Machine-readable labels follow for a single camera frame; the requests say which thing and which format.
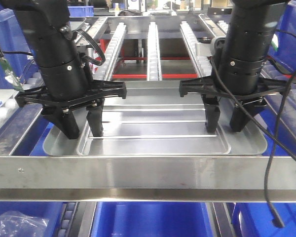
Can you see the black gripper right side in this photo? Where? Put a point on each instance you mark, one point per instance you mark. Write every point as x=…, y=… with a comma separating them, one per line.
x=253, y=103

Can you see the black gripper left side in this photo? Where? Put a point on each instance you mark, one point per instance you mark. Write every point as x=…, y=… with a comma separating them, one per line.
x=92, y=99

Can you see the silver metal tray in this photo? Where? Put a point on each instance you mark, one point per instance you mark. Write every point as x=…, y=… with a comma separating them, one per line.
x=155, y=120

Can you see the far left roller track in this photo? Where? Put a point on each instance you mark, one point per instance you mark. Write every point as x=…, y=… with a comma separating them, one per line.
x=8, y=104

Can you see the green circuit board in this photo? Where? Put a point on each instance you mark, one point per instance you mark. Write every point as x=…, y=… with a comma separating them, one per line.
x=9, y=73

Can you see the middle roller track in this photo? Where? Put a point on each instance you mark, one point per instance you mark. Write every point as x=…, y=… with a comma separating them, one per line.
x=154, y=72

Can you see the steel front crossbar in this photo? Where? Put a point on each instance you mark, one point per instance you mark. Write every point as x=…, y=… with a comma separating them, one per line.
x=108, y=178

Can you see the blue bin upper right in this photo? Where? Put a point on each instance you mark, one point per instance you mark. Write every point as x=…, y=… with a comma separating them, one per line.
x=286, y=52

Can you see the blue bin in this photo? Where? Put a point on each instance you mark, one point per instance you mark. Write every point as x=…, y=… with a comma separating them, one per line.
x=51, y=210
x=255, y=220
x=12, y=39
x=286, y=52
x=151, y=219

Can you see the lower roller track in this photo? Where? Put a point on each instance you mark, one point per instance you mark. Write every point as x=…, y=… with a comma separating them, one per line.
x=66, y=219

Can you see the blue bin lower left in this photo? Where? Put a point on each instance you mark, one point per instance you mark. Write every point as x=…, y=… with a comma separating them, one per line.
x=51, y=210

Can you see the blue bin lower right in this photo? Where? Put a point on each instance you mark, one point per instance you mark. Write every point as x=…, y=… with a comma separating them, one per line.
x=255, y=220

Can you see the blue bin lower centre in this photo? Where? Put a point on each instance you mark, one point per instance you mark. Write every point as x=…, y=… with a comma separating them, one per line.
x=151, y=219

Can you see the blue bin upper left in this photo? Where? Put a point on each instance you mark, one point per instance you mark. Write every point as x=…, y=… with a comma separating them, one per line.
x=12, y=39

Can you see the clear plastic bag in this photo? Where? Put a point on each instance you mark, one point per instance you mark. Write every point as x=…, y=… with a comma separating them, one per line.
x=17, y=224

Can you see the red metal frame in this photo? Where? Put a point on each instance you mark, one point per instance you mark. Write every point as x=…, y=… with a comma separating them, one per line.
x=141, y=72

